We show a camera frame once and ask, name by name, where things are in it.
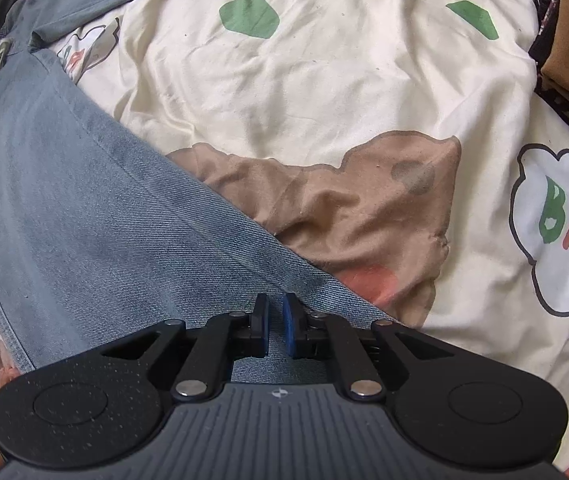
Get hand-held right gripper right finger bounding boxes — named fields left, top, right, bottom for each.
left=282, top=292, right=453, bottom=403

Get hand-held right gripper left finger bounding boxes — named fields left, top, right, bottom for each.
left=99, top=294, right=270, bottom=403

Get light blue jeans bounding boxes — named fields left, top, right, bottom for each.
left=0, top=0, right=508, bottom=386

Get cream bear print blanket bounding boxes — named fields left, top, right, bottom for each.
left=0, top=0, right=569, bottom=476

